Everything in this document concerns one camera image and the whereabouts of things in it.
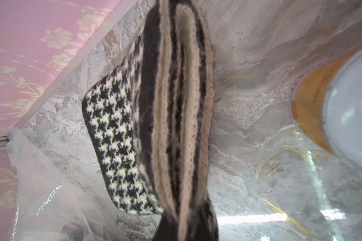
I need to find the black white houndstooth scarf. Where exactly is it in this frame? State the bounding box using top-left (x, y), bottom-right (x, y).
top-left (81, 1), bottom-right (219, 241)

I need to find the clear plastic vacuum bag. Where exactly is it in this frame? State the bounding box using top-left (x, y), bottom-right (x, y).
top-left (7, 128), bottom-right (129, 241)

